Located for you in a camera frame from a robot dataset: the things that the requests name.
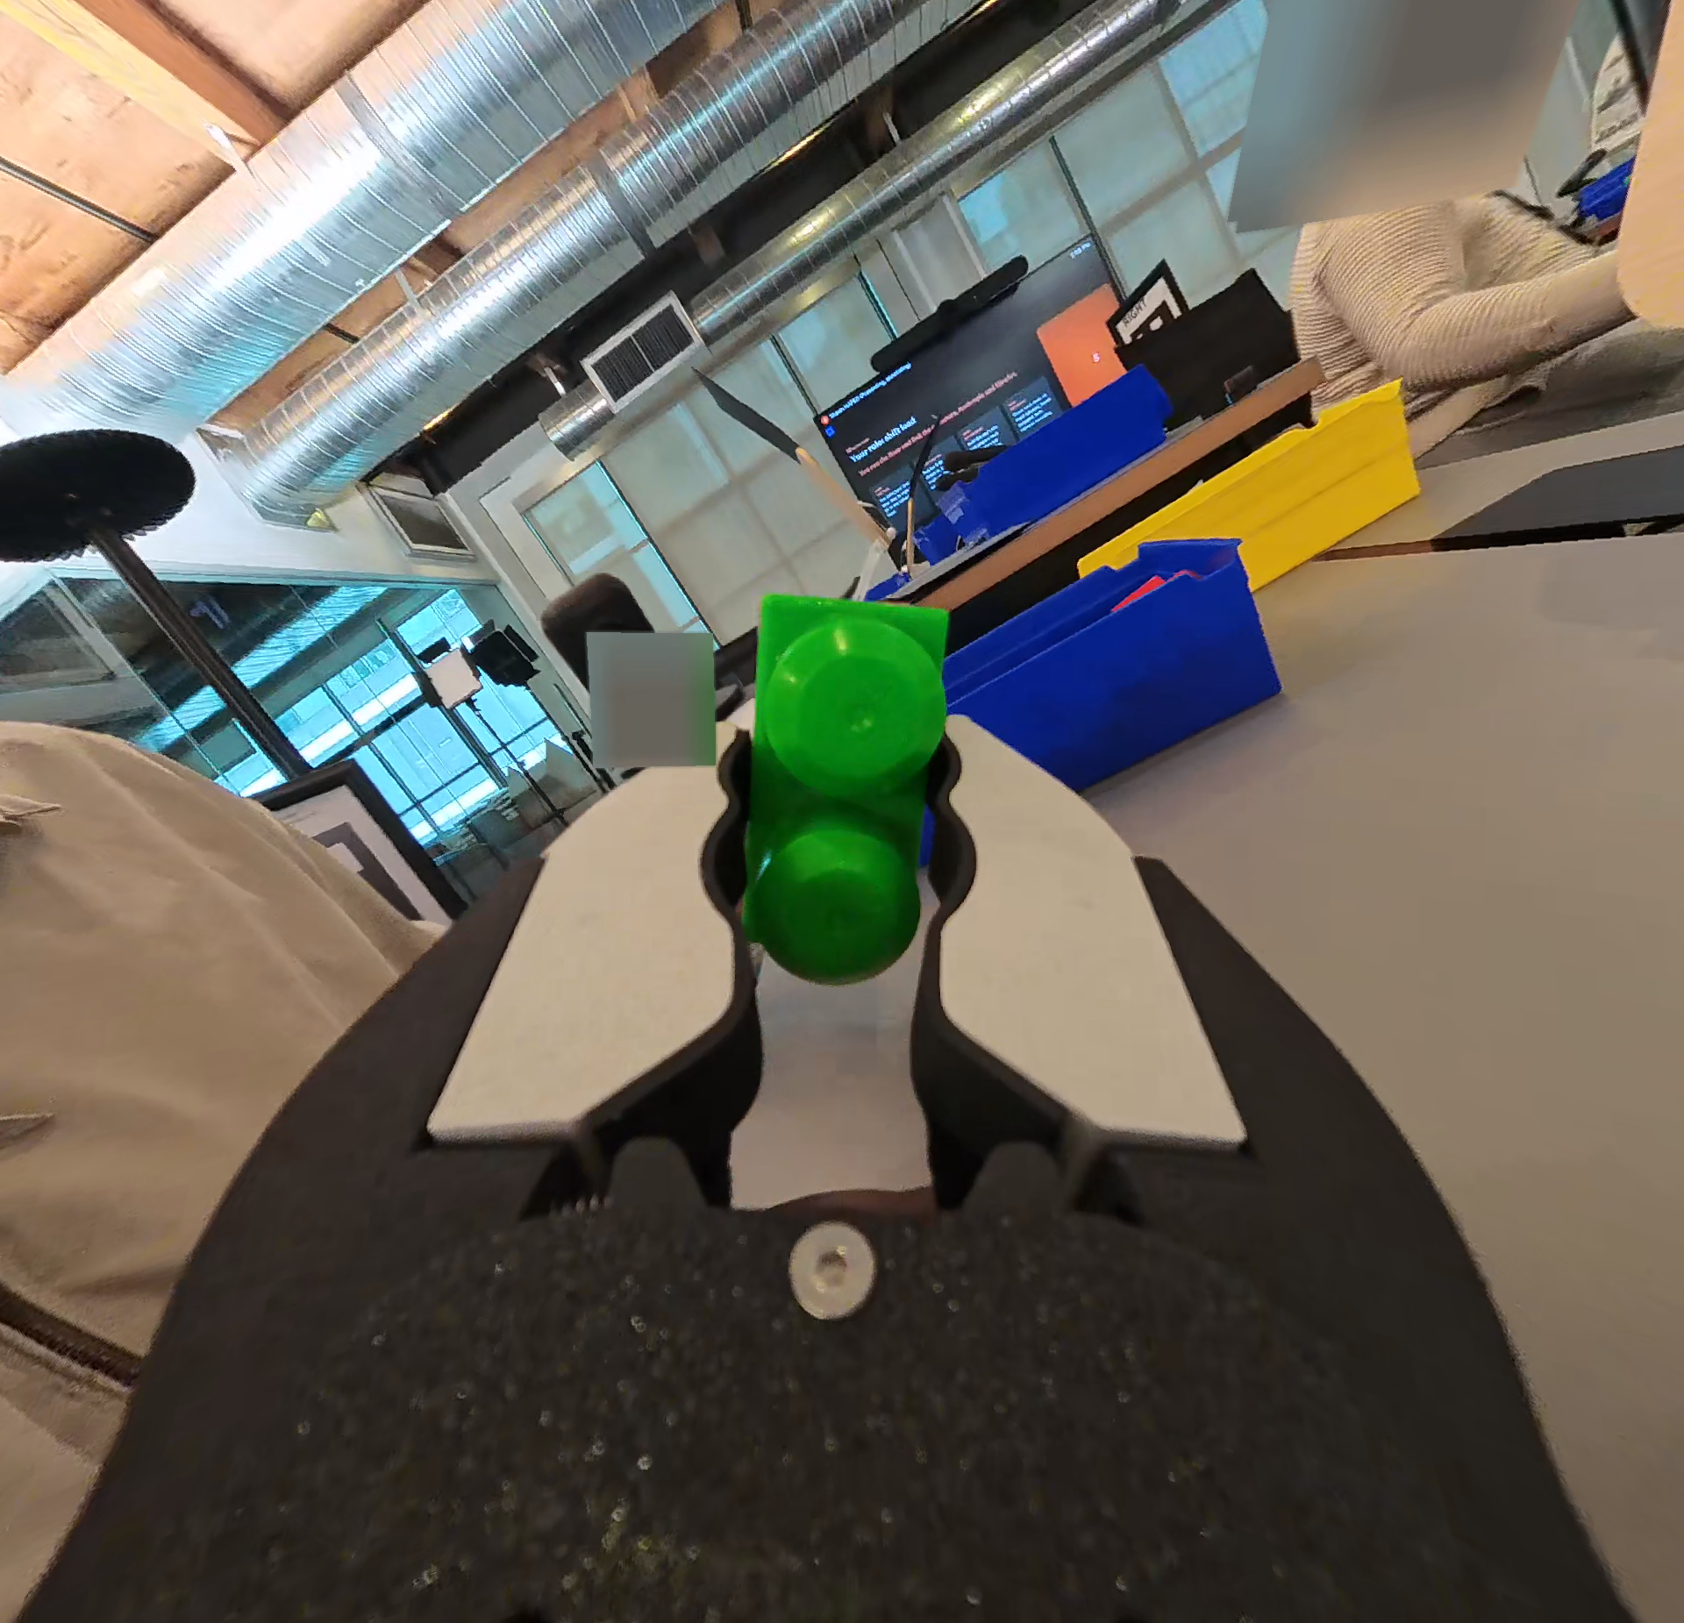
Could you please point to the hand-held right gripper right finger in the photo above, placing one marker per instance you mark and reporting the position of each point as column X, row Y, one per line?
column 1079, row 991

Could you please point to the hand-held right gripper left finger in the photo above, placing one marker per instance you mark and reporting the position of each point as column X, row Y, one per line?
column 593, row 991

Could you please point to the blue plastic bin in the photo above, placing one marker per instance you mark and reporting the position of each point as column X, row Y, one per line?
column 1051, row 467
column 1119, row 701

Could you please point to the green two-stud block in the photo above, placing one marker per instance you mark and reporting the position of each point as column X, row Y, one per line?
column 843, row 716

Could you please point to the framed pattern sign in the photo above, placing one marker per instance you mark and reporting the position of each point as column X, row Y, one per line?
column 349, row 834

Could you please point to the light panel on tripod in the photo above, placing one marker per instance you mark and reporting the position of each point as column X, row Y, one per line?
column 450, row 680

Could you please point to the small red block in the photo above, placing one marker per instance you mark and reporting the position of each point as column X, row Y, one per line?
column 1159, row 591

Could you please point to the yellow plastic bin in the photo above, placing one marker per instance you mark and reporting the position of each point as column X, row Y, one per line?
column 1290, row 492

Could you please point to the wood-edged desk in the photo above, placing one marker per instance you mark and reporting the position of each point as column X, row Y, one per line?
column 1184, row 460

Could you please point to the dark display screen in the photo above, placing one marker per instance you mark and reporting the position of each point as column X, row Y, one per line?
column 973, row 385

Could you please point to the white vent grille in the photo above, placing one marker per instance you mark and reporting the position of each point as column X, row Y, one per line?
column 645, row 350

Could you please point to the black monitor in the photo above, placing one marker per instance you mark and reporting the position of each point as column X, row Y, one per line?
column 1224, row 335

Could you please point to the flat table hatch cover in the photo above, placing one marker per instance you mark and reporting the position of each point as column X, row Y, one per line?
column 1579, row 507

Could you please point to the black video bar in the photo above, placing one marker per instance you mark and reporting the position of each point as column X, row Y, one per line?
column 968, row 297

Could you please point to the black floor lamp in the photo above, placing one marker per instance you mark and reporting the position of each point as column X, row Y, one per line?
column 91, row 492

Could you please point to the small blue bin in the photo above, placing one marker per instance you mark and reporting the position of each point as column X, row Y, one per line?
column 1609, row 196

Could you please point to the silver ventilation duct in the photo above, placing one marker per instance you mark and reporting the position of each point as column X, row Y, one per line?
column 526, row 282
column 395, row 110
column 789, row 287

